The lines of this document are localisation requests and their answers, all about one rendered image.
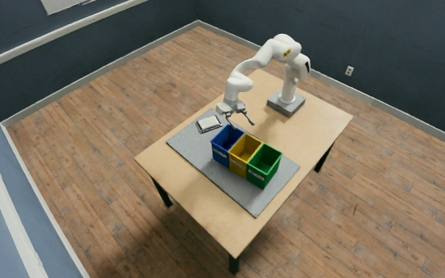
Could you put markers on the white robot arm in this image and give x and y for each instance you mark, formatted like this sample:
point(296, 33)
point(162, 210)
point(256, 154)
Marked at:
point(295, 65)

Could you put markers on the green returns bin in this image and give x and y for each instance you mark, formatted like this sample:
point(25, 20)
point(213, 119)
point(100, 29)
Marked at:
point(261, 163)

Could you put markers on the blue bin with label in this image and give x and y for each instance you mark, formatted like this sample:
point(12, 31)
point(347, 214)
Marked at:
point(223, 142)

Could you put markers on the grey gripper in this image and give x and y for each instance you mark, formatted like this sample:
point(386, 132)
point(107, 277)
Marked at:
point(225, 109)

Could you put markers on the yellow recycling bin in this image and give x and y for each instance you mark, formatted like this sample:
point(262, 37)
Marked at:
point(241, 152)

